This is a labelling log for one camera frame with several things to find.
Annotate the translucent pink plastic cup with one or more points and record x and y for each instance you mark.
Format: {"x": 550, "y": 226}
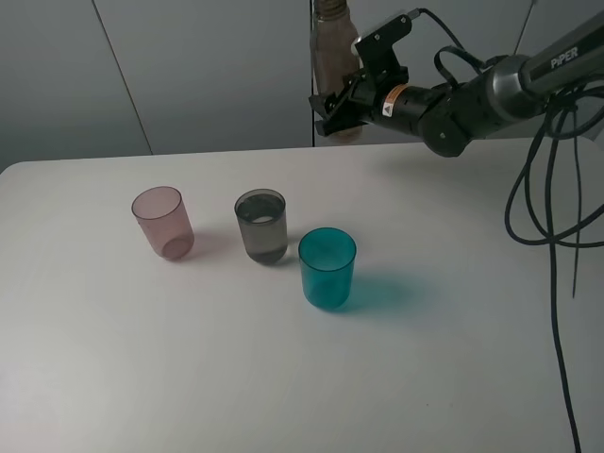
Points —
{"x": 162, "y": 216}

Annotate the brown translucent water bottle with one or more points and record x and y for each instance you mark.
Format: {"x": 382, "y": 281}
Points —
{"x": 331, "y": 39}

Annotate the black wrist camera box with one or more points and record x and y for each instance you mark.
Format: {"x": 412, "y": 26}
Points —
{"x": 375, "y": 48}

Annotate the translucent teal plastic cup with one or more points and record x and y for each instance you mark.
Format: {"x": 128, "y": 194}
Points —
{"x": 327, "y": 257}

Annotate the translucent grey plastic cup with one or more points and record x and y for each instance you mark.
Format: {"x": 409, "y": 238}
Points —
{"x": 261, "y": 216}

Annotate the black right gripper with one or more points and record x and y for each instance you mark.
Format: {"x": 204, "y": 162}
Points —
{"x": 389, "y": 101}

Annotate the black silver Piper robot arm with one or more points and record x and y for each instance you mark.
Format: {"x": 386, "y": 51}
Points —
{"x": 506, "y": 90}

